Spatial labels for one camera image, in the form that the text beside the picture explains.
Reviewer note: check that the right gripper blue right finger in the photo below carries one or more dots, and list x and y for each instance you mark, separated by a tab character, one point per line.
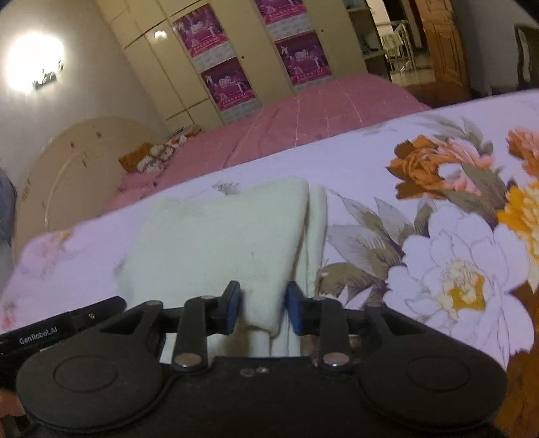
323	319

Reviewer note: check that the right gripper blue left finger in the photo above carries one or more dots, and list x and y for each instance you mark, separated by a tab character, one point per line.
200	318

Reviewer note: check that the white knitted sweater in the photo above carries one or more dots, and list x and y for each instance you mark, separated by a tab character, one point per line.
263	237

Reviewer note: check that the cream arched headboard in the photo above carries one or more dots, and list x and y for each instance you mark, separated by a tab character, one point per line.
74	177

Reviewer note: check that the orange patterned pillow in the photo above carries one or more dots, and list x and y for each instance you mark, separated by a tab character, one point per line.
151	157

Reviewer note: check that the pink checked bed cover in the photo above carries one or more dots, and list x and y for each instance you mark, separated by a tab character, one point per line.
320	112

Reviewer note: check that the lower left magenta poster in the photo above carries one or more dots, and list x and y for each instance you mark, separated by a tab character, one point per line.
228	84

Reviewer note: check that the magenta poster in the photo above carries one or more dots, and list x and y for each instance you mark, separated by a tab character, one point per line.
200	30
228	84
274	11
304	59

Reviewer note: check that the cream wardrobe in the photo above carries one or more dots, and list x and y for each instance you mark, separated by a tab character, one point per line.
173	79

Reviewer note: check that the lower right magenta poster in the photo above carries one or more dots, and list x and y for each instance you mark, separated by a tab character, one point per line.
304	59

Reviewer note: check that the metal stair railing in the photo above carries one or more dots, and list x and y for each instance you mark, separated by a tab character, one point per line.
397	46

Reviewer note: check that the upper left magenta poster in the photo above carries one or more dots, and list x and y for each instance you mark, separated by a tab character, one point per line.
200	30

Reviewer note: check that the brown wooden door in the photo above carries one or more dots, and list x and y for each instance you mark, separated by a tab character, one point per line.
446	50

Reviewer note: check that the upper right magenta poster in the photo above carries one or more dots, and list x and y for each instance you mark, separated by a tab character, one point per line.
274	11

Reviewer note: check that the dark wooden chair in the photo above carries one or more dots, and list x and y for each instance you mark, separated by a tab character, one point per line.
527	40

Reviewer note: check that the wall lamp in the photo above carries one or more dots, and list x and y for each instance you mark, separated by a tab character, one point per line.
47	75

